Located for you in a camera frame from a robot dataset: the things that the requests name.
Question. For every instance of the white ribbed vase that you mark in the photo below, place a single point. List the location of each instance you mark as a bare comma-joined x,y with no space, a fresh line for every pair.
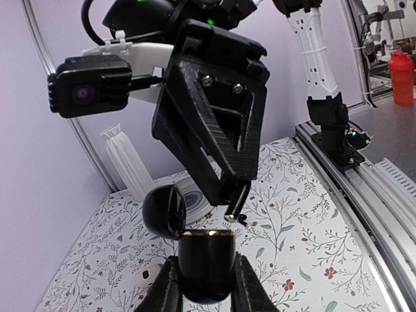
127,162

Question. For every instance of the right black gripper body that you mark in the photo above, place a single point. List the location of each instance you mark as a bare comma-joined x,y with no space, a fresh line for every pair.
210,44

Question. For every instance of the aluminium front rail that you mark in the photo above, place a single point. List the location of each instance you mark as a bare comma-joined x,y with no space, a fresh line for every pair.
382,219

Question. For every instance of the red shaker bottle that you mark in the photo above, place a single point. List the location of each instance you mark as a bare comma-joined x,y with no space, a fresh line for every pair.
401,68

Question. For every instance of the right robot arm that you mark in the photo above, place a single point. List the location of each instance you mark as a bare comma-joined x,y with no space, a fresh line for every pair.
287,86

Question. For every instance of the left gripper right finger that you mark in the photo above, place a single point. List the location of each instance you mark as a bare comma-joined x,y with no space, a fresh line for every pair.
247,292

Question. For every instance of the swirl patterned plate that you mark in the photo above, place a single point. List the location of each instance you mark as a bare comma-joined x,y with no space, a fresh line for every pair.
197,205

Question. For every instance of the right aluminium post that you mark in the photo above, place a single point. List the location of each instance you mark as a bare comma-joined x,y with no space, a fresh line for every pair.
73,92

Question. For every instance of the cream case right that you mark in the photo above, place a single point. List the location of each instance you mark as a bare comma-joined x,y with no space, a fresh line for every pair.
146,276

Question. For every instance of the black gold-trim charging case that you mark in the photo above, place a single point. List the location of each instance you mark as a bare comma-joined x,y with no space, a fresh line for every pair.
205,256

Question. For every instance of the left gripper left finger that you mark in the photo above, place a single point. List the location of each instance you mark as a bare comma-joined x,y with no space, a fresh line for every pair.
165,294

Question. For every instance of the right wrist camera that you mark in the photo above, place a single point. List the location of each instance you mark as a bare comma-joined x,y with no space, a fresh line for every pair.
115,76

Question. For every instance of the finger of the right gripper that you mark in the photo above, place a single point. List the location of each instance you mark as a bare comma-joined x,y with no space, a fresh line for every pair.
223,106
169,127

